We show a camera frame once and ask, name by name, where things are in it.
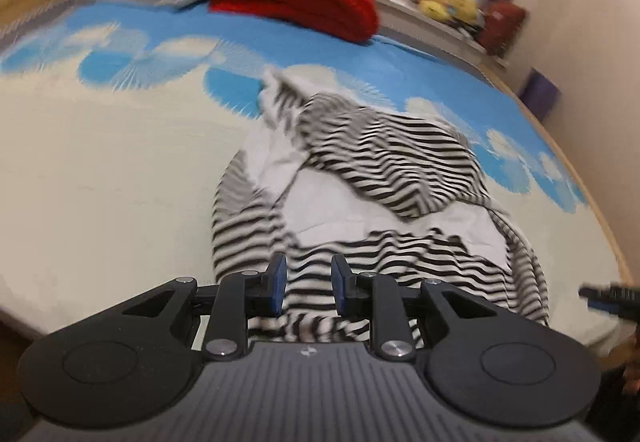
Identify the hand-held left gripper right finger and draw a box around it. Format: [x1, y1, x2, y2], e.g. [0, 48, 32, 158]
[331, 254, 506, 362]

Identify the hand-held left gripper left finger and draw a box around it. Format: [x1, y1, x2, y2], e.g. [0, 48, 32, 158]
[116, 253, 289, 362]

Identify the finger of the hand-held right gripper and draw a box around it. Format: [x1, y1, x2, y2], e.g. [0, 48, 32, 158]
[578, 284, 623, 313]

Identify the striped shirt with white vest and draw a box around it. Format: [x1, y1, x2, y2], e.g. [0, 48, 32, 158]
[210, 66, 552, 344]

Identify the blue and white printed bedsheet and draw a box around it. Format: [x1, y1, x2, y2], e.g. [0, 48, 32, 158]
[0, 0, 623, 359]

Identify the purple bag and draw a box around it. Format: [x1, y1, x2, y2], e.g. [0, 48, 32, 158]
[520, 69, 560, 124]

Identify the white windowsill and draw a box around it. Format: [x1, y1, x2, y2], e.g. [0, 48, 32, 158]
[374, 0, 507, 69]

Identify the dark red cushion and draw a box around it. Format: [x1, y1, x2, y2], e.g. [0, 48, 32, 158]
[477, 0, 529, 57]

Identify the yellow plush toy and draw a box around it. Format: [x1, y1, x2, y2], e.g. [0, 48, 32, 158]
[417, 0, 453, 22]
[447, 0, 482, 24]

